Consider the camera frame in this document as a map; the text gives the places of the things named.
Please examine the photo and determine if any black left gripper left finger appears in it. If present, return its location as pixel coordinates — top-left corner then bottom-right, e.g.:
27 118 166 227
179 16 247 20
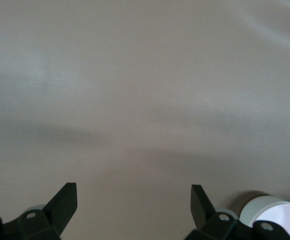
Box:
0 182 78 240

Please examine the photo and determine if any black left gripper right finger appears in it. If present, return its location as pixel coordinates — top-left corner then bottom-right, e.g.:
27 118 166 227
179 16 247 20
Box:
184 184 290 240

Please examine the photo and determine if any pink bowl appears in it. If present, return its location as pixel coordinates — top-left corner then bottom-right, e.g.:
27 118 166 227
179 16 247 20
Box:
252 204 290 240

